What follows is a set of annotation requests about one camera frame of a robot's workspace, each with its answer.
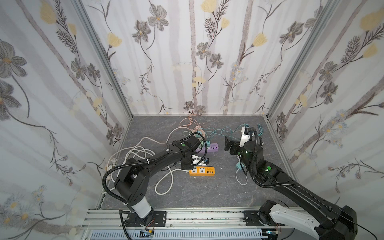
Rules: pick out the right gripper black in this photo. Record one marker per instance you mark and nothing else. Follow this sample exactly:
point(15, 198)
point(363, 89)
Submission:
point(233, 147)

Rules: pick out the orange power strip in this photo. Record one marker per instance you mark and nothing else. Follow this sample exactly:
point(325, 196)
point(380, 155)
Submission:
point(202, 172)

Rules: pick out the small teal charger plug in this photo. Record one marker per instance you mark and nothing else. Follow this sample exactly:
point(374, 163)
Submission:
point(239, 166)

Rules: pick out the purple power strip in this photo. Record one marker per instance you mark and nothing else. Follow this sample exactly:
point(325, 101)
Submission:
point(211, 148)

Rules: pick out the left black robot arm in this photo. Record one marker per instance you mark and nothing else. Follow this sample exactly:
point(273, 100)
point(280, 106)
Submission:
point(129, 182)

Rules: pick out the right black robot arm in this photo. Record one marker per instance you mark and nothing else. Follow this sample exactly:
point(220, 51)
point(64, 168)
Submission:
point(321, 219)

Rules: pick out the round pink power socket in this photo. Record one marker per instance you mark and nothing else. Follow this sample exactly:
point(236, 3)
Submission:
point(200, 131)

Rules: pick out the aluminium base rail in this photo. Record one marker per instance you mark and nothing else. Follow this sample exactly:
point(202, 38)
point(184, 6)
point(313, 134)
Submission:
point(191, 224)

